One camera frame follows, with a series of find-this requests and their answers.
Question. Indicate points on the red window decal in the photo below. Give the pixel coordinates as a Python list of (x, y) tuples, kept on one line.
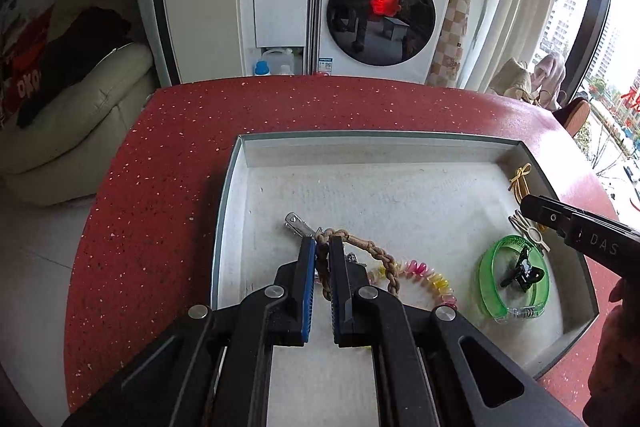
[(631, 102)]

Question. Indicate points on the green translucent bangle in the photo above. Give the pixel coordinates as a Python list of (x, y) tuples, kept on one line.
[(487, 277)]

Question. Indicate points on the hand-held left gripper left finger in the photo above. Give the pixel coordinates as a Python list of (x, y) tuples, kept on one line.
[(306, 292)]

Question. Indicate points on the person's right hand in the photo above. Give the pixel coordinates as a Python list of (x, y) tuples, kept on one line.
[(617, 347)]

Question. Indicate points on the silver rhinestone hair clip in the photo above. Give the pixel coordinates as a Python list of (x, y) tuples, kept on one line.
[(295, 223)]

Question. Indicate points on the black claw hair clip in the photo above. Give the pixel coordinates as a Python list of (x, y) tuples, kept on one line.
[(525, 269)]

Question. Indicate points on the cream leather sofa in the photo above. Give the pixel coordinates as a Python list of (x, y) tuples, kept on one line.
[(90, 107)]

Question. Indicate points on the white detergent jug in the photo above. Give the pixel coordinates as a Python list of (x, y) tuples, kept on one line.
[(277, 57)]

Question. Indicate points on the blue capped bottle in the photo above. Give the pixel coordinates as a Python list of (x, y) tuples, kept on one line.
[(261, 69)]

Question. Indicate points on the beige bag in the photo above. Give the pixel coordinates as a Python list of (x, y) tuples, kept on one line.
[(510, 82)]

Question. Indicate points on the brown wooden chair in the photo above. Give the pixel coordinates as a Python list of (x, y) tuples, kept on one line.
[(577, 117)]

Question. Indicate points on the checkered beige panel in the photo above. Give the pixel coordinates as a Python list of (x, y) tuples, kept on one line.
[(450, 32)]

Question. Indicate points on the dark brown clothing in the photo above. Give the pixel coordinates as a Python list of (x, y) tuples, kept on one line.
[(80, 42)]

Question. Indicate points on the grey shallow cardboard box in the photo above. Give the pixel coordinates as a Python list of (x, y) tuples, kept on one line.
[(400, 197)]

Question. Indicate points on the red paper door decoration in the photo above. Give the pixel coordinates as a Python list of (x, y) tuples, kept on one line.
[(385, 2)]

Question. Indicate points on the red printed clothing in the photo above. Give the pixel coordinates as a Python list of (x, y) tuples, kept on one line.
[(25, 77)]

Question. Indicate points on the pale draped towel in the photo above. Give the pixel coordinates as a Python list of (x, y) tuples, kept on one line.
[(550, 77)]

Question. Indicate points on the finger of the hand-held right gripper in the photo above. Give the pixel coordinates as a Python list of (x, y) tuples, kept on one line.
[(545, 214)]

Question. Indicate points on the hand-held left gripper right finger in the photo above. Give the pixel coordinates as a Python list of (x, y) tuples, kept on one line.
[(337, 292)]

